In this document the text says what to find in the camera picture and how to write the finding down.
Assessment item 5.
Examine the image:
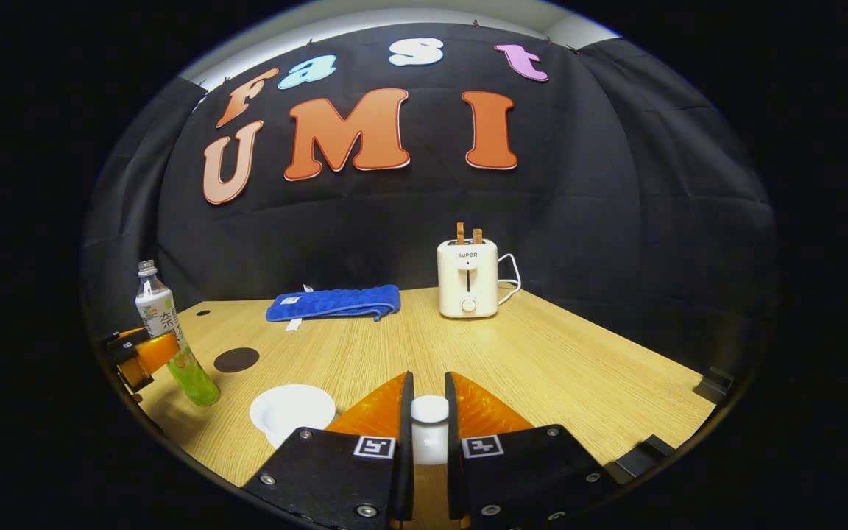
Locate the black table edge clamp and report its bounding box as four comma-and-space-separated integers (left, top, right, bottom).
693, 366, 735, 404
604, 434, 676, 485

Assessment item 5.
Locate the clear water bottle green label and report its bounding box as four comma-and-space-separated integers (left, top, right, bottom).
135, 259, 221, 407

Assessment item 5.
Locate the white teacup lid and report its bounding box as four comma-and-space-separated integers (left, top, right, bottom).
411, 395, 451, 466

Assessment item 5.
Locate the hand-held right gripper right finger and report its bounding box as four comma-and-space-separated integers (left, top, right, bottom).
445, 371, 620, 530

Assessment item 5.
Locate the dark round coaster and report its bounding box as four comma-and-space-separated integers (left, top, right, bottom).
214, 347, 261, 373

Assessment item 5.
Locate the black backdrop cloth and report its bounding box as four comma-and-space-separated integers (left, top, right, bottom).
82, 22, 778, 384

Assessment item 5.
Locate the blue towel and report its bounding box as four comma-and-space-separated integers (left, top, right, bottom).
266, 285, 402, 331

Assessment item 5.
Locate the cream toaster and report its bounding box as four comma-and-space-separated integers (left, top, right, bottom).
437, 238, 500, 319

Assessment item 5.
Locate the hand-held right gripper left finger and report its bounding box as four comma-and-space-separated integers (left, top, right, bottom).
241, 371, 416, 530

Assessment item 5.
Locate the white toaster cable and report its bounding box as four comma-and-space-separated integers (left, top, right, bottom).
496, 254, 523, 306

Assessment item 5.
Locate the white teacup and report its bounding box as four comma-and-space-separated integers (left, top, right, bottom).
250, 384, 337, 450

